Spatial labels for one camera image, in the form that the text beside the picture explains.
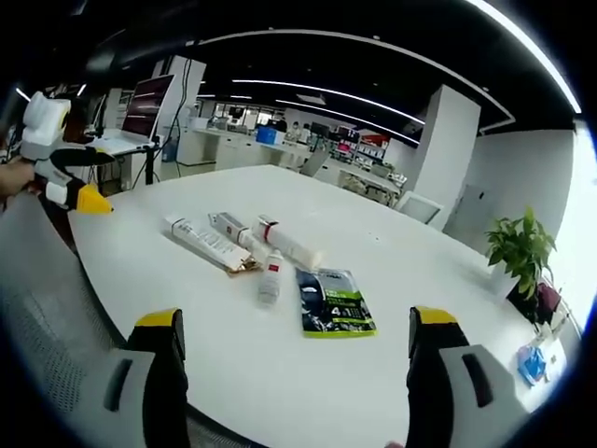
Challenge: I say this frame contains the grey mesh office chair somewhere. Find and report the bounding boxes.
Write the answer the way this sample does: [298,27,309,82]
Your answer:
[0,193,130,448]

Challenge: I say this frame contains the green black skincare packet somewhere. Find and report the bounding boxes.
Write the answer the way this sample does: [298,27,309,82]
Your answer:
[294,266,379,339]

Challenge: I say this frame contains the person's left hand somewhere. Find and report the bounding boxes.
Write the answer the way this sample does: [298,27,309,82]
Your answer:
[0,155,37,198]

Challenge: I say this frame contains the clear skincare bottle red label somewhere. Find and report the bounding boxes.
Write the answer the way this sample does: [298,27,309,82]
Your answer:
[257,248,285,310]

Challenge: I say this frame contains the large white-framed monitor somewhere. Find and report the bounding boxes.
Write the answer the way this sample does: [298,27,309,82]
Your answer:
[119,73,177,144]

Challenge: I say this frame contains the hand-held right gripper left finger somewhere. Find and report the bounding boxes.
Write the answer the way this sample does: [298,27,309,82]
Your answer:
[60,307,190,448]

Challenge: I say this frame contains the white tube red band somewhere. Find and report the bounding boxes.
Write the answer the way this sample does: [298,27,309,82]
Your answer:
[251,214,326,271]

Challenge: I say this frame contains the white side desk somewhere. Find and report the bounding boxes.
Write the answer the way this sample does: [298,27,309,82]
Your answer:
[86,127,158,158]

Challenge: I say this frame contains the black monitor stand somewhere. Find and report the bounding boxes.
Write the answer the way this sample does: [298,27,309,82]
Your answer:
[142,137,162,187]

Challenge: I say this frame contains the long white skincare box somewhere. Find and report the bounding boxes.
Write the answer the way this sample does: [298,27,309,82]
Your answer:
[160,214,260,277]

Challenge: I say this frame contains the dark red plant pot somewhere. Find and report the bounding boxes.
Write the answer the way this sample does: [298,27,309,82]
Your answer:
[507,278,563,324]

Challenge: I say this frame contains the white silver tube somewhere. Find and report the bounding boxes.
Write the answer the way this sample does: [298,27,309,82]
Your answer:
[206,210,263,249]

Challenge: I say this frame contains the green potted plant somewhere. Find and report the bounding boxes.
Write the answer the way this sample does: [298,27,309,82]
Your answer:
[483,204,559,301]

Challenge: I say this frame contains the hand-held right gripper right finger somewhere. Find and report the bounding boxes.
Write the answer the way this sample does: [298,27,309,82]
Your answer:
[404,305,538,448]

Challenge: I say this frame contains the blue white packet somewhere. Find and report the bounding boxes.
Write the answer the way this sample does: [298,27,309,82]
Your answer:
[515,342,554,387]

